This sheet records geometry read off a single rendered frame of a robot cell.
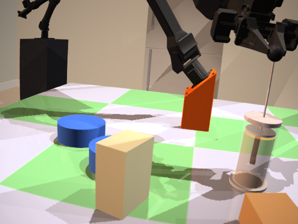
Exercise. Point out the glass coffee plunger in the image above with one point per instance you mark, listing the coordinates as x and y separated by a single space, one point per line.
257 144

